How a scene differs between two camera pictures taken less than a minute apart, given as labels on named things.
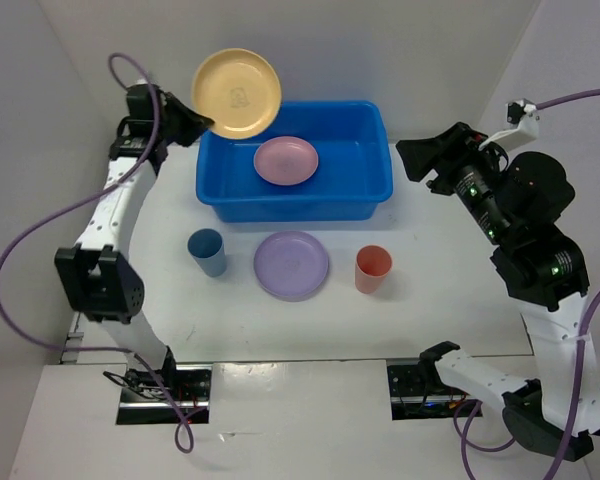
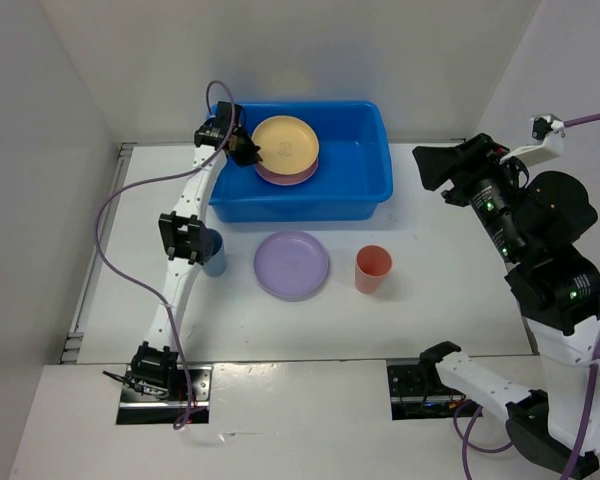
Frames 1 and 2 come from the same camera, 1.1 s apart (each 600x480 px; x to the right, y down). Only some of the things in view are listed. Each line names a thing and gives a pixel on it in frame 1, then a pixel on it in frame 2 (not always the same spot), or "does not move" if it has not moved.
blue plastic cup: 207,248 does not move
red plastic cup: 373,264 does not move
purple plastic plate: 291,266 does not move
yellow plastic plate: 237,89 → 288,145
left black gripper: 196,123 → 251,155
